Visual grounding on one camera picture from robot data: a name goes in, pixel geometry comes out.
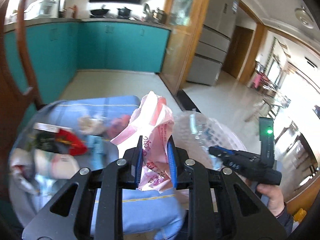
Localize dark green snack bag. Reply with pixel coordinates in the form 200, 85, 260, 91
33, 131, 60, 153

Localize blue table cloth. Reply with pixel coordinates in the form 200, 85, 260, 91
8, 95, 187, 240

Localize white dish rack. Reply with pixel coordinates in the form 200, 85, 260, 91
24, 0, 65, 20

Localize pink plastic bag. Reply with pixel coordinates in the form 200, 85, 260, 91
111, 91, 174, 193

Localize black wok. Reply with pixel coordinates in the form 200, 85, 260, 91
90, 4, 110, 18

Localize silver refrigerator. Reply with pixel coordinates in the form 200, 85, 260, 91
186, 0, 239, 86

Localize white laundry basket bin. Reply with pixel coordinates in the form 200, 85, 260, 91
172, 111, 247, 171

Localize red snack wrapper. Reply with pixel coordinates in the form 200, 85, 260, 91
55, 129, 87, 156

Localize black cooking pot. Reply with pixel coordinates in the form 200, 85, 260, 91
117, 7, 132, 18

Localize teal kitchen cabinets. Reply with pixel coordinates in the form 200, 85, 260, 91
4, 21, 170, 127

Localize white crumpled tissue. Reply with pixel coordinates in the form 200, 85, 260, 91
78, 115, 106, 135

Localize right hand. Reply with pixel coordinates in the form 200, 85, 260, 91
256, 184, 285, 218

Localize brown wooden chair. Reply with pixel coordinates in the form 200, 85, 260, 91
0, 0, 45, 201

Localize white plastic bag with red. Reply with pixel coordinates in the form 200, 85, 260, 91
9, 148, 79, 195

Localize wooden glass door frame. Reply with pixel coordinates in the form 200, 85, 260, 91
159, 0, 209, 96

